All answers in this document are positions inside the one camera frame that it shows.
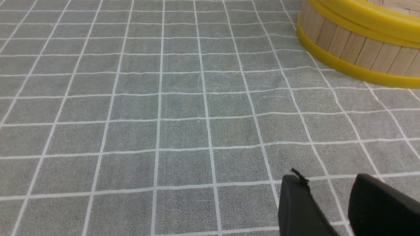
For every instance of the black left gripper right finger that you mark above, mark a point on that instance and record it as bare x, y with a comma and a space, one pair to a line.
377, 209

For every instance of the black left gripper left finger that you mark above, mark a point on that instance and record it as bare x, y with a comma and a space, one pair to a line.
298, 213

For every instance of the bamboo steamer lid yellow rim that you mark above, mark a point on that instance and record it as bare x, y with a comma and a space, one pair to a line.
376, 41

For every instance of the grey checked tablecloth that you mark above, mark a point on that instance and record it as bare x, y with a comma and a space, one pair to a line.
180, 117

